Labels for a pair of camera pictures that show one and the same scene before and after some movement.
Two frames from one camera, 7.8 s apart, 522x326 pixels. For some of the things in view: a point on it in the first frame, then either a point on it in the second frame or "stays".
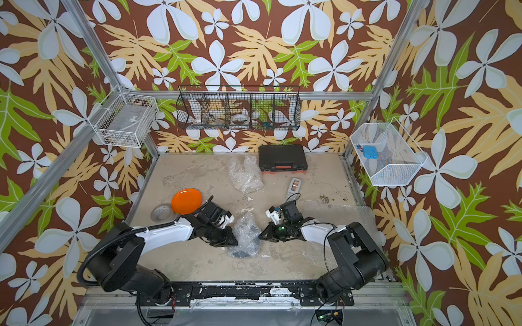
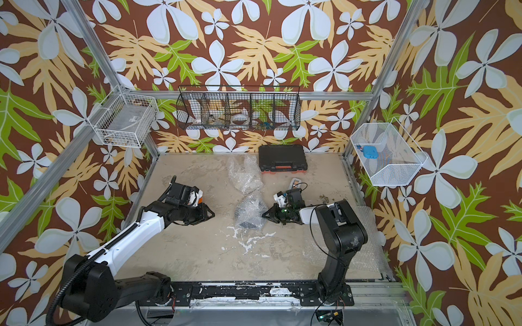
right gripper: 271,232 -> 274,216
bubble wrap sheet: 336,214 stays
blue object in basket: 370,152 stays
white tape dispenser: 293,189 stays
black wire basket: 245,107 stays
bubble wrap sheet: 247,233 -> 249,211
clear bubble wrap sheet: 245,174 stays
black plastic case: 282,157 stays
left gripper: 228,238 -> 204,214
